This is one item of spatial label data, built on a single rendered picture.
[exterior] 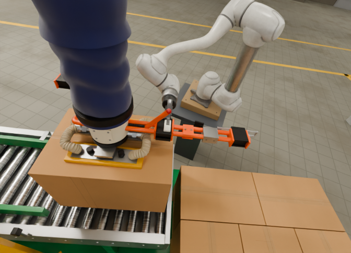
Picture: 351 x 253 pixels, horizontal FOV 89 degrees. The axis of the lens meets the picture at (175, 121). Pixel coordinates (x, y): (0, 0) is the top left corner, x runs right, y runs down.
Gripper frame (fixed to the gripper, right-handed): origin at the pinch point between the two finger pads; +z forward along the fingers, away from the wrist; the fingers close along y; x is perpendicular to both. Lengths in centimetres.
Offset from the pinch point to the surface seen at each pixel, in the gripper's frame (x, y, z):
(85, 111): 29.2, -15.9, 9.8
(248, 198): -69, 66, 2
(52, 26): 31, -43, 10
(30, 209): 71, 56, 23
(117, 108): 18.9, -16.8, 7.5
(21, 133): 110, 61, -31
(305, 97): -266, 119, -224
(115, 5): 17, -49, 6
